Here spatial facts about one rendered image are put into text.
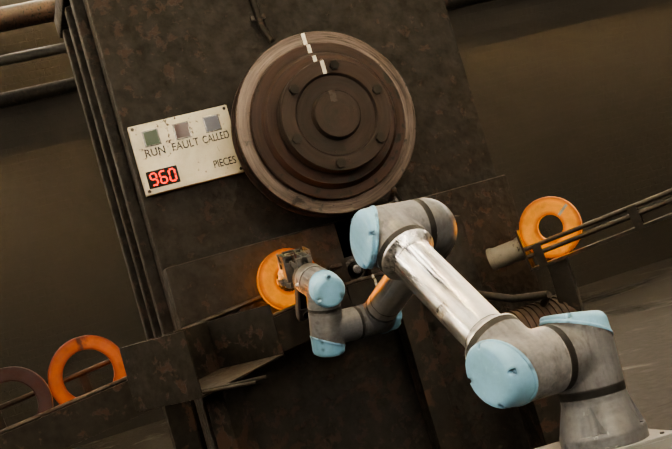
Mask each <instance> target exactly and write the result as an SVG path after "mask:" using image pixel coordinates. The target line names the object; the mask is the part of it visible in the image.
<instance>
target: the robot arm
mask: <svg viewBox="0 0 672 449"><path fill-rule="evenodd" d="M456 239H457V224H456V220H455V218H454V216H453V214H452V212H451V211H450V210H449V209H448V208H447V207H446V206H445V205H444V204H443V203H441V202H439V201H437V200H434V199H431V198H416V199H412V200H407V201H401V202H396V203H390V204H384V205H379V206H374V205H373V206H370V207H368V208H364V209H361V210H359V211H358V212H356V213H355V215H354V216H353V219H352V221H351V226H350V244H351V249H352V253H353V256H354V258H355V260H356V262H357V264H358V265H359V266H360V267H362V268H364V269H372V268H373V267H378V268H379V269H380V270H381V271H382V272H383V273H384V276H383V277H382V279H381V280H380V281H379V283H378V284H377V286H376V287H375V289H374V290H373V292H372V293H371V295H370V296H369V298H368V299H367V301H366V302H365V303H364V304H360V305H356V306H352V307H348V308H344V309H342V308H341V301H342V300H343V297H344V295H345V285H344V283H343V281H342V280H341V279H340V278H339V277H338V276H337V275H336V274H335V273H334V272H332V271H329V270H326V269H325V268H323V267H321V266H319V265H317V264H315V263H313V261H312V257H311V252H310V249H308V248H306V247H304V246H302V248H303V250H302V249H300V248H298V249H294V250H292V249H291V250H288V251H284V252H281V254H276V256H277V261H278V266H279V271H278V279H276V280H277V284H278V285H279V286H281V287H284V286H285V288H288V289H292V288H294V289H295V308H296V317H297V319H298V320H299V322H301V321H305V320H308V319H309V327H310V338H311V344H312V351H313V353H314V354H315V355H316V356H319V357H335V356H339V355H340V354H343V353H344V352H345V346H346V344H345V343H346V342H350V341H354V340H358V339H361V338H365V337H369V336H373V335H377V334H384V333H388V332H390V331H392V330H395V329H397V328H398V327H399V326H400V325H401V319H402V311H401V309H402V308H403V307H404V305H405V304H406V303H407V301H408V300H409V299H410V297H411V296H412V295H413V293H414V294H415V295H416V296H417V297H418V299H419V300H420V301H421V302H422V303H423V304H424V305H425V306H426V307H427V308H428V309H429V310H430V311H431V312H432V313H433V314H434V315H435V316H436V318H437V319H438V320H439V321H440V322H441V323H442V324H443V325H444V326H445V327H446V328H447V329H448V330H449V331H450V332H451V333H452V334H453V335H454V337H455V338H456V339H457V340H458V341H459V342H460V343H461V344H462V345H463V346H464V347H465V359H466V362H465V366H466V373H467V377H468V378H470V379H471V383H470V384H471V386H472V388H473V390H474V391H475V393H476V394H477V395H478V396H479V397H480V398H481V399H482V400H483V401H484V402H485V403H487V404H489V405H490V406H493V407H496V408H501V409H506V408H511V407H520V406H524V405H526V404H528V403H530V402H532V401H535V400H539V399H542V398H545V397H548V396H552V395H555V394H558V397H559V401H560V405H561V415H560V436H559V442H560V446H561V449H615V448H619V447H623V446H627V445H630V444H633V443H636V442H639V441H641V440H643V439H645V438H647V437H648V436H649V435H650V434H649V430H648V426H647V423H646V421H645V419H644V418H643V416H642V414H641V413H640V411H639V410H638V408H637V406H636V405H635V403H634V402H633V400H632V398H631V397H630V395H629V393H628V391H627V387H626V384H625V380H624V376H623V372H622V368H621V364H620V361H619V357H618V353H617V349H616V345H615V342H614V338H613V335H614V333H613V330H612V329H611V327H610V324H609V321H608V318H607V316H606V315H605V313H603V312H602V311H599V310H590V311H580V312H571V313H563V314H556V315H549V316H544V317H541V318H540V320H539V322H540V323H539V327H536V328H532V329H530V328H527V327H526V326H525V325H524V324H523V323H522V322H521V321H520V320H519V319H518V318H517V317H516V316H514V315H512V314H509V313H503V314H500V313H499V312H498V311H497V310H496V309H495V308H494V307H493V306H492V305H491V304H490V303H489V302H488V301H487V300H486V299H485V298H484V297H483V296H482V295H481V294H480V293H479V292H478V291H477V290H476V289H475V288H474V287H472V286H471V285H470V284H469V283H468V282H467V281H466V280H465V279H464V278H463V277H462V276H461V275H460V274H459V273H458V272H457V271H456V270H455V269H454V268H453V267H452V266H451V265H450V264H449V263H448V262H447V261H446V260H445V258H446V257H447V256H448V254H449V253H450V252H451V250H452V248H453V247H454V244H455V242H456ZM305 249H306V250H305ZM306 252H308V254H307V253H306Z"/></svg>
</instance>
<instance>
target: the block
mask: <svg viewBox="0 0 672 449"><path fill-rule="evenodd" d="M454 218H455V220H456V224H457V239H456V242H455V244H454V247H453V248H452V250H451V252H450V253H449V254H448V256H447V257H446V258H445V260H446V261H447V262H448V263H449V264H450V265H451V266H452V267H453V268H454V269H455V270H456V271H457V272H458V273H459V274H460V275H461V276H462V277H463V278H464V279H465V280H466V281H467V282H468V283H469V284H470V285H471V286H472V287H474V288H475V289H476V290H478V291H483V289H482V285H481V282H480V279H479V275H478V272H477V269H476V265H475V262H474V259H473V255H472V252H471V248H470V245H469V242H468V238H467V235H466V232H465V228H464V225H463V222H462V218H461V217H460V216H458V215H455V216H454Z"/></svg>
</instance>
